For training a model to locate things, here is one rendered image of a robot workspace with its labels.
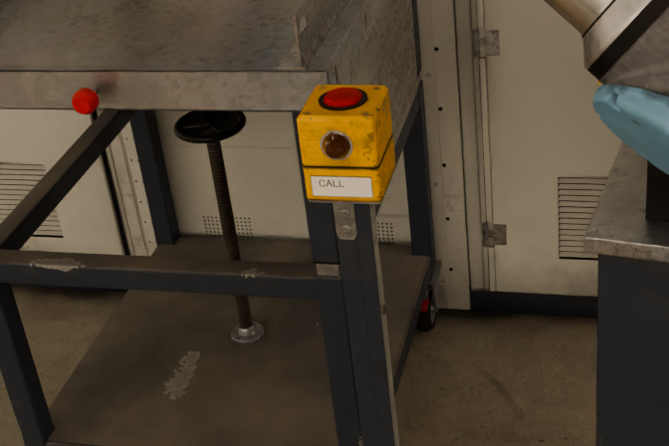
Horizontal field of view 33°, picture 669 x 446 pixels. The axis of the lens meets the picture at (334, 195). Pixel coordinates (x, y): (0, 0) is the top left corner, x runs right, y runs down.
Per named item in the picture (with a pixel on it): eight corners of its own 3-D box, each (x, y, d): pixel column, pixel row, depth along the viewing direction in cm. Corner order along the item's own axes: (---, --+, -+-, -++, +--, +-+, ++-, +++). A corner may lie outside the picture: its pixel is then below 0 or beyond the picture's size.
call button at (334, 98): (358, 117, 112) (356, 103, 112) (320, 116, 113) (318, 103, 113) (366, 100, 116) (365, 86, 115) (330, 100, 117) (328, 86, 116)
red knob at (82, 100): (95, 117, 140) (90, 94, 139) (72, 117, 141) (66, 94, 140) (110, 102, 144) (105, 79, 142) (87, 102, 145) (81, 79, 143)
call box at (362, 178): (381, 206, 115) (372, 116, 110) (306, 204, 117) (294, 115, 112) (396, 167, 121) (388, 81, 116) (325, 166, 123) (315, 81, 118)
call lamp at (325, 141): (351, 166, 112) (348, 135, 110) (319, 165, 112) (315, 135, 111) (354, 159, 113) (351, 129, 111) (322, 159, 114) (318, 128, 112)
